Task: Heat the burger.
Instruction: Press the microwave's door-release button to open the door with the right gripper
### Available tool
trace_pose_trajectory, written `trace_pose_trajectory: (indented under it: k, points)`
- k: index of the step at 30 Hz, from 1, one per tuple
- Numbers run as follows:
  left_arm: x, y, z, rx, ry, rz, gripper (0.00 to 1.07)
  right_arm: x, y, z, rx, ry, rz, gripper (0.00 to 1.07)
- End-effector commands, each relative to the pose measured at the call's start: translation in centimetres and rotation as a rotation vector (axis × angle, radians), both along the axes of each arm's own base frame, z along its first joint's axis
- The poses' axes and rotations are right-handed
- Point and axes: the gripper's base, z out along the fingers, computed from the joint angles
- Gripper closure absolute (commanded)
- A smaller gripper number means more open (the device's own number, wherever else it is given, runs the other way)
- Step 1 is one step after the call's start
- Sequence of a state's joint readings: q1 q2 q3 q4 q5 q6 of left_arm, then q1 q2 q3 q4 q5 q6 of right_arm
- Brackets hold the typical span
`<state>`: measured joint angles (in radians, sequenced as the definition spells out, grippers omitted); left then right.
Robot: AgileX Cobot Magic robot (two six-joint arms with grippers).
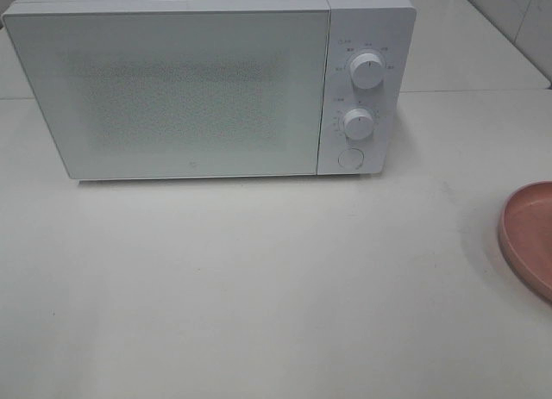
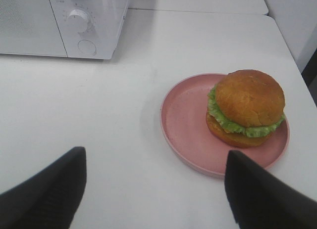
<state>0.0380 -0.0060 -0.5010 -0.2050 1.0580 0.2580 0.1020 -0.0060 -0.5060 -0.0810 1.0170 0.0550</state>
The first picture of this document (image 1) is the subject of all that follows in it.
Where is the white microwave oven body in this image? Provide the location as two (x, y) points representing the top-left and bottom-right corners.
(2, 0), (417, 178)

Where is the white microwave knob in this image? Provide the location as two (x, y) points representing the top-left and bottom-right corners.
(348, 51), (386, 90)
(342, 109), (375, 140)

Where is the pink round plate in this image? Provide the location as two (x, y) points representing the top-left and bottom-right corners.
(498, 181), (551, 302)

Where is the round white door button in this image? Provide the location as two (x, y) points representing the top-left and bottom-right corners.
(338, 148), (364, 171)

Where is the upper white microwave knob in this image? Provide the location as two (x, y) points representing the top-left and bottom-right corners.
(348, 51), (386, 90)

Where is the white microwave door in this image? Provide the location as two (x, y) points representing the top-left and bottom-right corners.
(5, 11), (329, 180)

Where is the lower white microwave knob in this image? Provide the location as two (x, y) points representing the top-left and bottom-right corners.
(342, 109), (375, 140)

